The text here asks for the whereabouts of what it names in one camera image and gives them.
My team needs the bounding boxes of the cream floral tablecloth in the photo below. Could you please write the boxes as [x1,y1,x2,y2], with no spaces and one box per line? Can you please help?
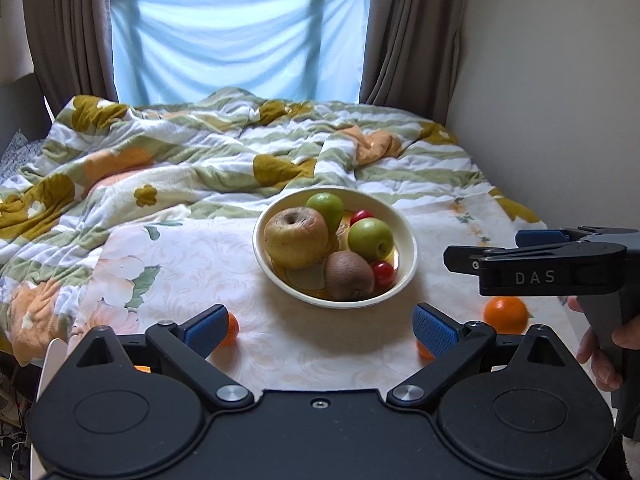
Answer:
[65,187,586,393]

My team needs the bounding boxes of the medium orange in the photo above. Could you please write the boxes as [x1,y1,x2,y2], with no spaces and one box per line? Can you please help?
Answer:
[483,296,529,335]

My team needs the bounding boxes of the person's right hand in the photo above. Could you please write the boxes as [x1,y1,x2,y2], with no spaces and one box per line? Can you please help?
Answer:
[567,295,640,392]

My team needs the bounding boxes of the green apple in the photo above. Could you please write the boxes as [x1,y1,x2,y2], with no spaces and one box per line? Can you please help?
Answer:
[305,192,346,233]
[348,217,395,262]

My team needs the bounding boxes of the large wrinkled yellow apple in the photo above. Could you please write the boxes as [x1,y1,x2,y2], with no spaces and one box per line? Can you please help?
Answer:
[264,206,331,268]

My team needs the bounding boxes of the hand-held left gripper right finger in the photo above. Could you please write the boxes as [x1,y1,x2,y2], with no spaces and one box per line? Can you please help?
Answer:
[386,301,582,408]

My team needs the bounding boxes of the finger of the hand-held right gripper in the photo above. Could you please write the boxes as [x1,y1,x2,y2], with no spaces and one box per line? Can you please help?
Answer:
[515,228,596,250]
[443,245,483,275]

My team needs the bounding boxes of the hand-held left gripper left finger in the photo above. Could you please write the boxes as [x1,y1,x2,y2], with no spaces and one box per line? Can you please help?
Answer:
[61,303,256,410]

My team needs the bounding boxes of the floral striped quilt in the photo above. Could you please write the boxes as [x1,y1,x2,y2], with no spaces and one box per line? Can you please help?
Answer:
[0,87,543,368]

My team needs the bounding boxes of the patterned grey pillow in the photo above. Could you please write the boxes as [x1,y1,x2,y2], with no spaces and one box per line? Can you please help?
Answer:
[0,130,47,181]

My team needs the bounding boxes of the light blue window cloth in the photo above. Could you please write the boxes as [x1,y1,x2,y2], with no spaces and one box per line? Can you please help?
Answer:
[110,0,373,106]

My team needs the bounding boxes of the brown kiwi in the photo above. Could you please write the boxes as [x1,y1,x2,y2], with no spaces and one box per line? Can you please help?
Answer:
[324,251,376,302]

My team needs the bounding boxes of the grey-brown curtain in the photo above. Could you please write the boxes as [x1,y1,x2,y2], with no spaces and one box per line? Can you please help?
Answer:
[359,0,470,125]
[21,0,119,106]

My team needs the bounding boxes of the white plastic panel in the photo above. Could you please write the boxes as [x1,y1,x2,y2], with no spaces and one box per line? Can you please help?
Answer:
[39,338,67,402]

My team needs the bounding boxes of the grey headboard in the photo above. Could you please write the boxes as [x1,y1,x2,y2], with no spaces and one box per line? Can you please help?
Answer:
[0,74,53,156]

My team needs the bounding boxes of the cream bowl with yellow inside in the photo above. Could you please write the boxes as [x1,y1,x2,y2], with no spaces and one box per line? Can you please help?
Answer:
[252,187,418,309]

